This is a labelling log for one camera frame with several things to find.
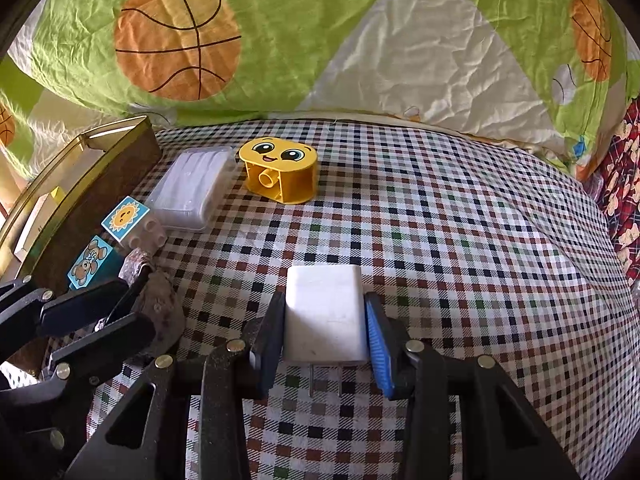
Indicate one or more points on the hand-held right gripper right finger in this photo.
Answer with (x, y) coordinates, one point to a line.
(380, 350)

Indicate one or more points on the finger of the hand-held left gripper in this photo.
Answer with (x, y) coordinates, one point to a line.
(110, 340)
(85, 307)

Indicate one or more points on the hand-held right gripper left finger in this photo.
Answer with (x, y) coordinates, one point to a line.
(267, 345)

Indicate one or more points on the mottled stone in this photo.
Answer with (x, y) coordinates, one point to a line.
(160, 305)

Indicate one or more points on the white charger plug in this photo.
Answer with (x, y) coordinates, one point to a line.
(325, 315)

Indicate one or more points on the yellow cube block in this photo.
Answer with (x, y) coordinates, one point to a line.
(56, 195)

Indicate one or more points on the gold metal tin box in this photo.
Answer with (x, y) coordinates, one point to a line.
(110, 160)

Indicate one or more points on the clear plastic box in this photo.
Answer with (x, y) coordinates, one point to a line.
(192, 187)

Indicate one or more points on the yellow smiley face block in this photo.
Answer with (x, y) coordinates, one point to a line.
(277, 160)

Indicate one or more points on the teal bear print block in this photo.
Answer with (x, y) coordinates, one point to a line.
(90, 262)

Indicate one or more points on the sun print toy block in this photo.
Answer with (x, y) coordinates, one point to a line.
(125, 217)

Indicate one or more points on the checkered tablecloth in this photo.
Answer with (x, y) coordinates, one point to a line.
(450, 260)

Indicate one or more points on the red bear print blanket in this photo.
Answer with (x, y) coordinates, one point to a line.
(622, 185)

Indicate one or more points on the basketball print bed sheet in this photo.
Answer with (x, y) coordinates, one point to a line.
(320, 35)

